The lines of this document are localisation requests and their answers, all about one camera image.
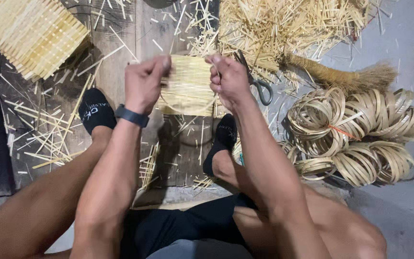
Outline person's right hand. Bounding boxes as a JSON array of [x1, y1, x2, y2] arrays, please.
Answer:
[[205, 54, 252, 113]]

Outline person's left hand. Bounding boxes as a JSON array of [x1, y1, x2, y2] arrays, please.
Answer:
[[124, 55, 173, 116]]

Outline small woven bamboo basket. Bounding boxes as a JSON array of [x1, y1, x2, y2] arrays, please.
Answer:
[[155, 54, 218, 117]]

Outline wooden work board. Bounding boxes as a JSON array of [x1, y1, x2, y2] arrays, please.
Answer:
[[0, 0, 222, 191]]

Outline black wrist watch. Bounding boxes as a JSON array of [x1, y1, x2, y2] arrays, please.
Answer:
[[114, 104, 150, 129]]

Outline person's right black sock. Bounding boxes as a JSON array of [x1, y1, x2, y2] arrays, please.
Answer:
[[202, 114, 238, 177]]

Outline person's black sock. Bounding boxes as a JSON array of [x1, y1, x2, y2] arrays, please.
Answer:
[[78, 88, 117, 136], [202, 114, 238, 177]]

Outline person's left black sock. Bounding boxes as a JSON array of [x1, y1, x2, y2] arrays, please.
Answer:
[[78, 88, 117, 136]]

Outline heap of bamboo strip offcuts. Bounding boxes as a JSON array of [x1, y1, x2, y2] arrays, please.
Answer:
[[189, 0, 391, 85]]

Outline straw hand broom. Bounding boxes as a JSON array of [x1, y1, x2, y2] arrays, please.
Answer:
[[282, 51, 398, 95]]

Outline scattered bamboo strips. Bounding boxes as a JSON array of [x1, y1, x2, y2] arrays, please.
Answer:
[[0, 61, 103, 177]]

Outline person's black shorts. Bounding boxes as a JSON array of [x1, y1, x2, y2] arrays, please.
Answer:
[[120, 193, 258, 259]]

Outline pile of bamboo strip rings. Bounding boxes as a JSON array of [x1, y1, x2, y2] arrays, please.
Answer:
[[278, 87, 414, 188]]

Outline person's grey shirt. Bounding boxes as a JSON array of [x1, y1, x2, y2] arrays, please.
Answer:
[[146, 238, 254, 259]]

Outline person's right leg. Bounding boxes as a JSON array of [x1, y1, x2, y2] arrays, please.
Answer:
[[212, 149, 388, 259]]

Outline person's leg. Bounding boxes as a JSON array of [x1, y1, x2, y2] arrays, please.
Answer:
[[212, 149, 388, 259], [0, 126, 114, 259]]

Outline person's left leg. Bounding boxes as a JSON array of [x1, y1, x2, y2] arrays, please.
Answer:
[[0, 126, 114, 259]]

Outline black-handled scissors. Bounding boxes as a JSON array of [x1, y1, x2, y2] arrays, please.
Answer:
[[233, 50, 274, 106]]

